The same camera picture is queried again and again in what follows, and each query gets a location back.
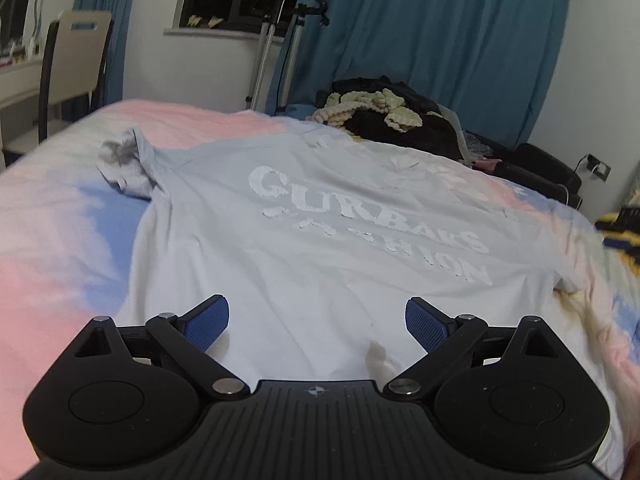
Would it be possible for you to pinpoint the beige black chair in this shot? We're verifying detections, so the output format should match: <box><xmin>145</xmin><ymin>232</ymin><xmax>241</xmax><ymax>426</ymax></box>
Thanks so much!
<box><xmin>37</xmin><ymin>10</ymin><xmax>115</xmax><ymax>143</ymax></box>

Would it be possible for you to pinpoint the wide blue curtain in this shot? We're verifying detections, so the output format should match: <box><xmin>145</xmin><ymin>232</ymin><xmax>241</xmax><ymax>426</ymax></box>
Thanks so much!
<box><xmin>267</xmin><ymin>0</ymin><xmax>571</xmax><ymax>151</ymax></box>

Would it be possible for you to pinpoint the black sofa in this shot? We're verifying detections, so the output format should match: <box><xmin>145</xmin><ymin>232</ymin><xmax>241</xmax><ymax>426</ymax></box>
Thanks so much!
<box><xmin>465</xmin><ymin>130</ymin><xmax>583</xmax><ymax>211</ymax></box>

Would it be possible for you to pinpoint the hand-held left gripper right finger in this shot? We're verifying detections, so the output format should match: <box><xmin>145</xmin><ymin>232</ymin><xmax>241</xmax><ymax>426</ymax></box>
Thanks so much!
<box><xmin>382</xmin><ymin>297</ymin><xmax>573</xmax><ymax>402</ymax></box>

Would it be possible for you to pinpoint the white dresser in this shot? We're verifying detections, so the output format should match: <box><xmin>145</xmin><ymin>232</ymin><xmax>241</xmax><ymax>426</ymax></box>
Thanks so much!
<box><xmin>0</xmin><ymin>55</ymin><xmax>46</xmax><ymax>157</ymax></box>

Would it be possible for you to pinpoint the pile of dark clothes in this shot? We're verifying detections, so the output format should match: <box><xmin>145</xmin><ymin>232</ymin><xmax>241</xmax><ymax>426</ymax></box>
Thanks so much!
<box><xmin>330</xmin><ymin>76</ymin><xmax>466</xmax><ymax>161</ymax></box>

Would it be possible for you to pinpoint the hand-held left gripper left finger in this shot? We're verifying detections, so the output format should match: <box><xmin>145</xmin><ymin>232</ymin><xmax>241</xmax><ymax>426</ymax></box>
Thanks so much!
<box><xmin>60</xmin><ymin>296</ymin><xmax>251</xmax><ymax>402</ymax></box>

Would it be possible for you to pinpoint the narrow blue curtain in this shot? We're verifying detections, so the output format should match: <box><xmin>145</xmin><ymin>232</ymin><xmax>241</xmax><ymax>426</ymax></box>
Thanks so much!
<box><xmin>65</xmin><ymin>0</ymin><xmax>144</xmax><ymax>121</ymax></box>

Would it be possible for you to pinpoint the pastel tie-dye bed blanket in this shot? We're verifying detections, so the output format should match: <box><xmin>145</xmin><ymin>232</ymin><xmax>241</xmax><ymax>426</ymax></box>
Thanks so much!
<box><xmin>0</xmin><ymin>99</ymin><xmax>640</xmax><ymax>480</ymax></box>

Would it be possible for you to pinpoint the wavy framed vanity mirror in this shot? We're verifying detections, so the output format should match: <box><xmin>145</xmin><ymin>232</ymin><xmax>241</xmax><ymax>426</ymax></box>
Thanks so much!
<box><xmin>0</xmin><ymin>0</ymin><xmax>46</xmax><ymax>53</ymax></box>

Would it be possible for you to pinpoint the pale yellow fluffy blanket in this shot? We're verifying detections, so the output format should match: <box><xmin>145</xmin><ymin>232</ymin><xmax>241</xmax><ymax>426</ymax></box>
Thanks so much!
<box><xmin>307</xmin><ymin>89</ymin><xmax>425</xmax><ymax>131</ymax></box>

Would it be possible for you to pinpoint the wall socket with white charger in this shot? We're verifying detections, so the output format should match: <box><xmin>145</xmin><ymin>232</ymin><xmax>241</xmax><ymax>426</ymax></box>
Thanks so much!
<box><xmin>585</xmin><ymin>154</ymin><xmax>612</xmax><ymax>182</ymax></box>

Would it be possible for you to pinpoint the yellow and black cloth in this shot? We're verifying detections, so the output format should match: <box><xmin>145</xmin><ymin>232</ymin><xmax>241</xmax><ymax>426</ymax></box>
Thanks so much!
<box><xmin>597</xmin><ymin>207</ymin><xmax>640</xmax><ymax>266</ymax></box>

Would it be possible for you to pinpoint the clear plastic bag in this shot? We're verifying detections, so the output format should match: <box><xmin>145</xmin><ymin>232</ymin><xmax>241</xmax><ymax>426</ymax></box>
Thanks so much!
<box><xmin>440</xmin><ymin>102</ymin><xmax>496</xmax><ymax>163</ymax></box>

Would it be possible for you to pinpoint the garment steamer stand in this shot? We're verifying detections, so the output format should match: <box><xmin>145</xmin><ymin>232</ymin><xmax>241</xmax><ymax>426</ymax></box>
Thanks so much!
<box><xmin>247</xmin><ymin>0</ymin><xmax>331</xmax><ymax>113</ymax></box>

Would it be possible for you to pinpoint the light grey printed t-shirt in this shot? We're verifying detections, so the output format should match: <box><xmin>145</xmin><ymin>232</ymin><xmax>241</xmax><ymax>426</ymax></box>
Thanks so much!
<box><xmin>96</xmin><ymin>127</ymin><xmax>596</xmax><ymax>396</ymax></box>

